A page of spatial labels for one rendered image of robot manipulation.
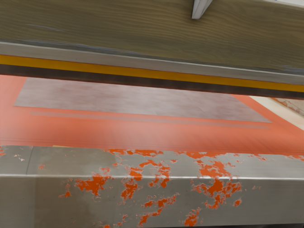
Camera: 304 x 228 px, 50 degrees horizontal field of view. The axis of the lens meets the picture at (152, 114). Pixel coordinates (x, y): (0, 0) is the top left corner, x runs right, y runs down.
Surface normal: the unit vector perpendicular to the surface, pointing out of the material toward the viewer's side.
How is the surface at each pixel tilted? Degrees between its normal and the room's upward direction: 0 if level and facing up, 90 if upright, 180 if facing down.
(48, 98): 0
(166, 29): 94
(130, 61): 94
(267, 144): 0
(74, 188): 90
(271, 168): 0
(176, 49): 94
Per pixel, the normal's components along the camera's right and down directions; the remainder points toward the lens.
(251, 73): 0.25, 0.41
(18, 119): 0.15, -0.94
